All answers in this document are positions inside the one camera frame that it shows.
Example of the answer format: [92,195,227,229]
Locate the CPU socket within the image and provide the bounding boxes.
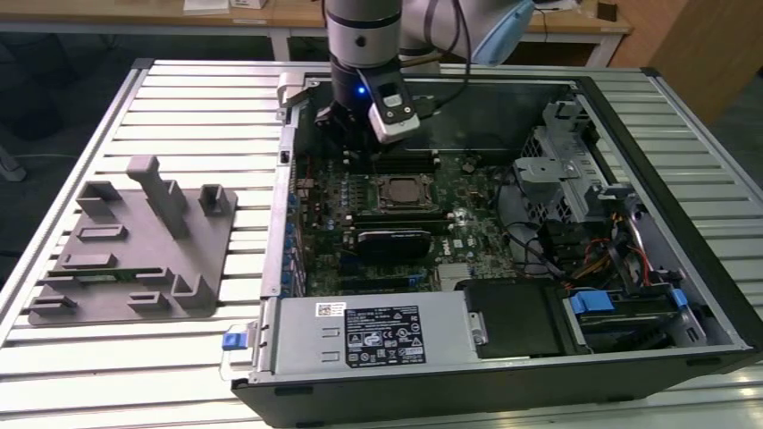
[370,172,443,214]

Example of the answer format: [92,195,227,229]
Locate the wooden desk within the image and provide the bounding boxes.
[0,0,634,68]

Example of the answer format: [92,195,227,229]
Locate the black graphics card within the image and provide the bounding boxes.
[355,228,434,263]

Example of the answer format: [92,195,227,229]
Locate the silver disk bay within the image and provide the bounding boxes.
[511,100,624,224]

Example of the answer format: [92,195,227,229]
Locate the green motherboard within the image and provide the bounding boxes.
[290,149,522,299]

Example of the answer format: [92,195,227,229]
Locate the black expansion slot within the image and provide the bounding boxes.
[339,274,414,291]

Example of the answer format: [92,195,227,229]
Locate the silver heatsink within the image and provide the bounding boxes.
[438,262,474,292]

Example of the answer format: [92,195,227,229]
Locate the grey parts rack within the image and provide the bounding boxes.
[27,155,240,327]

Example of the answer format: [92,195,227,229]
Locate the silver power supply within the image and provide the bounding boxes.
[248,292,491,386]

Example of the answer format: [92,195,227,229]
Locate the green RAM stick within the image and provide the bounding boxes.
[72,271,143,283]

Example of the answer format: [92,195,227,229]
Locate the black plastic cover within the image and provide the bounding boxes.
[455,279,567,359]

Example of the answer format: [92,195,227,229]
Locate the blue plastic latch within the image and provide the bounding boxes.
[223,324,250,350]

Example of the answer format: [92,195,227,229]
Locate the wooden cabinet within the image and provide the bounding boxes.
[611,0,763,122]

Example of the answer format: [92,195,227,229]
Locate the hard disk in blue carrier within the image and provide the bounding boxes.
[563,288,702,355]

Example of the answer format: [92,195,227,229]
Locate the black open PC case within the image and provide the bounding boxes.
[230,66,763,428]

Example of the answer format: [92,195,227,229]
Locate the white and black camera box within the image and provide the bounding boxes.
[366,79,422,145]

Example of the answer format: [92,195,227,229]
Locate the black wire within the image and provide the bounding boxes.
[499,169,574,287]

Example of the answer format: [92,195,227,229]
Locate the orange wire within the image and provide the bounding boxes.
[570,249,616,281]

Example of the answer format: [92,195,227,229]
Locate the red wire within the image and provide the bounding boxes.
[584,239,652,288]

